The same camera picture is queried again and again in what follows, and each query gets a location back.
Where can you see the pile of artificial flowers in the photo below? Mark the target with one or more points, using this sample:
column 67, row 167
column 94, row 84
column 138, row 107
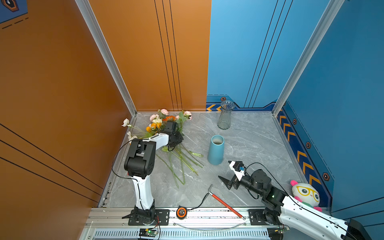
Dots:
column 158, row 121

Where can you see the red handled hammer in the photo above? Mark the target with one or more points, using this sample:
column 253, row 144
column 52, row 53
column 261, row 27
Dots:
column 224, row 203

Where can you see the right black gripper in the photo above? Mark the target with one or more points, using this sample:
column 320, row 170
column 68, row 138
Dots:
column 235, row 182

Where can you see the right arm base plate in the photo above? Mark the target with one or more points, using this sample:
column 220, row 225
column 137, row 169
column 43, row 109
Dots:
column 259, row 217

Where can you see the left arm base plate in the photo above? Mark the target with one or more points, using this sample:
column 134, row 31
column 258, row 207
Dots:
column 149, row 217

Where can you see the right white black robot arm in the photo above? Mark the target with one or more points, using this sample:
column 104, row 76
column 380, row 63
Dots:
column 283, row 209

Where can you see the panda plush toy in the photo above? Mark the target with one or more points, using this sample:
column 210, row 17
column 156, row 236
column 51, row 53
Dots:
column 306, row 194

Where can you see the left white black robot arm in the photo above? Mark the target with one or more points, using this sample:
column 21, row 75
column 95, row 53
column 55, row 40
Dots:
column 140, row 163

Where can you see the blue ceramic cylinder vase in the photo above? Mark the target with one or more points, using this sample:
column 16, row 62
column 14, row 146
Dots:
column 216, row 150

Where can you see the orange black tape measure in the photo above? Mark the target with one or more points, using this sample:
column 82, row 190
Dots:
column 181, row 213

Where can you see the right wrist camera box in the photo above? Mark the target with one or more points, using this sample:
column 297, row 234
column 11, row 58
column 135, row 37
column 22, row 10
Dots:
column 239, row 169

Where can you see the clear ribbed glass vase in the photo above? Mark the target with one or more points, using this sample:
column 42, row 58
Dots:
column 224, row 121

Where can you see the green circuit board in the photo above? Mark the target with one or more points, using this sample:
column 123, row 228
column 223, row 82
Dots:
column 148, row 234

